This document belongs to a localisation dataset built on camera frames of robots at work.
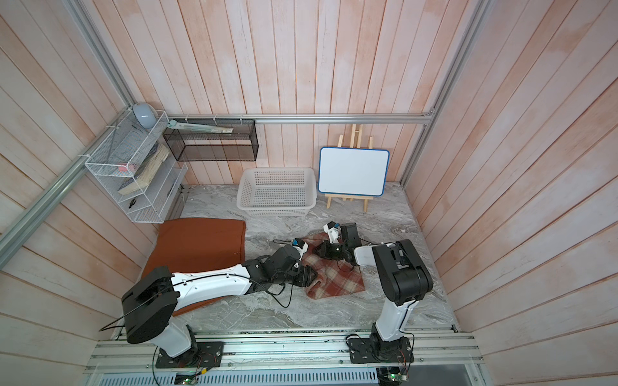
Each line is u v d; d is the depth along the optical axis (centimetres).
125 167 69
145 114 85
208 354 73
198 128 90
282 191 118
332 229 90
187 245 104
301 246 76
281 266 65
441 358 73
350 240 78
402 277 50
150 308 43
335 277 88
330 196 108
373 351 67
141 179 77
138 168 75
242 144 107
